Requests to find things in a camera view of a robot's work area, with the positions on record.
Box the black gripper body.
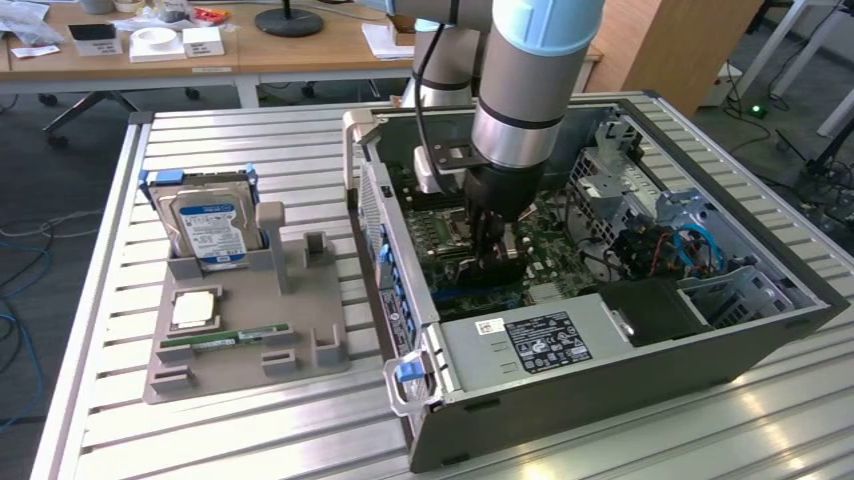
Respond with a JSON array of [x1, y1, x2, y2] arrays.
[[462, 162, 543, 224]]

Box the graphics card with metal bracket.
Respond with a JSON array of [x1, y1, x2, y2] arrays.
[[436, 249, 528, 301]]

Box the CPU socket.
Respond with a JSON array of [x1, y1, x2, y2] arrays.
[[446, 205, 473, 246]]

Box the green RAM stick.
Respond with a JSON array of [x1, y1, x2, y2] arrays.
[[436, 247, 478, 267], [161, 324, 293, 351]]

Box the green motherboard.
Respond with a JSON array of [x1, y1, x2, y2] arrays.
[[389, 164, 601, 321]]

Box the silver chipset heat sink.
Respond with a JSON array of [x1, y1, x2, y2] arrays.
[[524, 284, 567, 305]]

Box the silver disk bay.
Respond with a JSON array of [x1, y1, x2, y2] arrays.
[[676, 264, 801, 329], [565, 115, 672, 236]]

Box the grey power supply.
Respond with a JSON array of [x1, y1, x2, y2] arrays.
[[436, 293, 635, 392]]

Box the black plastic shroud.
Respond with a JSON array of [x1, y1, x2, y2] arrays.
[[595, 276, 716, 350]]

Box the white paper stack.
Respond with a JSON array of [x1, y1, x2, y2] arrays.
[[361, 22, 418, 61]]

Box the grey parts rack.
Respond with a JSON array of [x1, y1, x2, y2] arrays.
[[141, 201, 352, 407]]

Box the grey open PC case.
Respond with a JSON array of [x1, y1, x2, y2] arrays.
[[340, 97, 852, 474]]

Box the white box with red button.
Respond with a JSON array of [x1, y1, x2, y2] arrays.
[[709, 74, 733, 109]]

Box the light wooden desk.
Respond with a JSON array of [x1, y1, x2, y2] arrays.
[[236, 0, 605, 109], [0, 0, 241, 96]]

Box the hard disk with blue caddy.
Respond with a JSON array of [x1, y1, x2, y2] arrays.
[[136, 168, 262, 275]]

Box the wooden cabinet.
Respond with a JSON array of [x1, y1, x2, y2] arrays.
[[585, 0, 765, 117]]

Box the silver CPU chip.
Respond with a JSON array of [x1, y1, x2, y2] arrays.
[[169, 293, 218, 331]]

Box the black round lamp base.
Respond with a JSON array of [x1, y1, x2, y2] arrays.
[[253, 0, 326, 37]]

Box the white table leg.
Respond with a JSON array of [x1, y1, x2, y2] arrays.
[[816, 87, 854, 137]]

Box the white cube box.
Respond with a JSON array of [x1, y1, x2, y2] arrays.
[[180, 26, 225, 59]]

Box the flat white box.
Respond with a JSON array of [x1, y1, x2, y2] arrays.
[[128, 39, 188, 64]]

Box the white tape roll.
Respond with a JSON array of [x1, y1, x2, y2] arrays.
[[130, 27, 178, 51]]

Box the black chair base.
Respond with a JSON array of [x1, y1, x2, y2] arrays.
[[39, 89, 141, 147]]

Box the white box with black top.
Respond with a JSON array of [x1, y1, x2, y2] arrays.
[[67, 23, 124, 57]]

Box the clear plastic bag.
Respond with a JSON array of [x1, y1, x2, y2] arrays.
[[0, 2, 65, 46]]

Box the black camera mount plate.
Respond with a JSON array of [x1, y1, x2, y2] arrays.
[[429, 141, 486, 170]]

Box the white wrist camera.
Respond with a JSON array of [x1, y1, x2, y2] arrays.
[[410, 144, 446, 194]]

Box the black wire bundle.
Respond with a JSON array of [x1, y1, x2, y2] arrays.
[[577, 225, 661, 281]]

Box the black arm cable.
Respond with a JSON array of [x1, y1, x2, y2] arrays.
[[410, 0, 462, 151]]

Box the red wire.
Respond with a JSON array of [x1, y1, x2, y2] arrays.
[[652, 234, 672, 275]]

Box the blue wire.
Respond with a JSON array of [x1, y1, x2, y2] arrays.
[[668, 225, 727, 277]]

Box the white floor cable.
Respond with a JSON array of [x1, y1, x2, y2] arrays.
[[0, 208, 102, 240]]

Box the blue floor cable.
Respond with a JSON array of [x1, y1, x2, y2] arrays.
[[0, 238, 53, 429]]

